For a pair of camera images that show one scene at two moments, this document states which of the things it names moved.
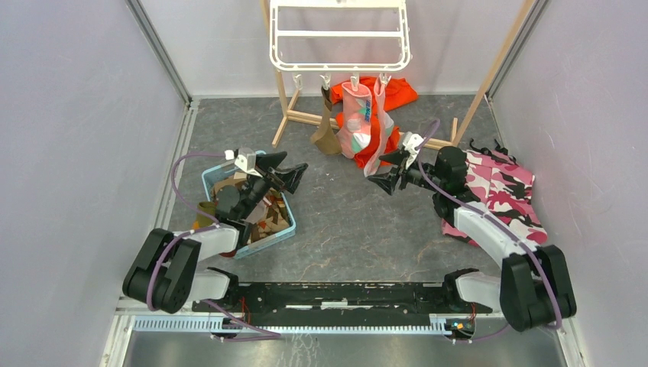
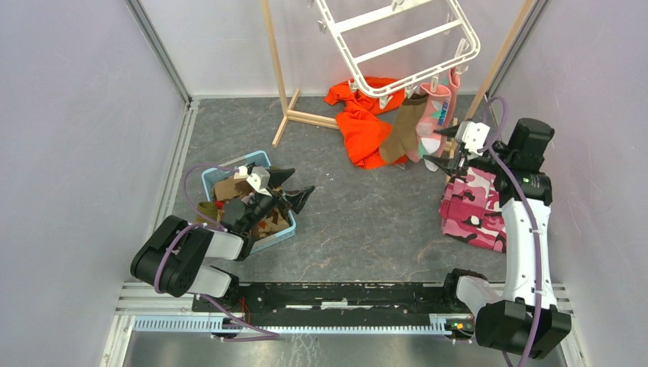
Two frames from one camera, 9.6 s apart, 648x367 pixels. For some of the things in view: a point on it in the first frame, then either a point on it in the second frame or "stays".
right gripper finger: [388, 180] -> [450, 166]
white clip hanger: [325, 70] -> [337, 26]
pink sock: [355, 136] -> [433, 115]
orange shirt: [396, 92] stays
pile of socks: [270, 219] stays
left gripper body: [256, 188] -> [261, 205]
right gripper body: [413, 175] -> [481, 160]
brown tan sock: [325, 141] -> [403, 138]
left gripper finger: [291, 177] -> [296, 197]
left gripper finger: [263, 162] -> [277, 177]
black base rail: [341, 300] stays
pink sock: [386, 126] -> [455, 84]
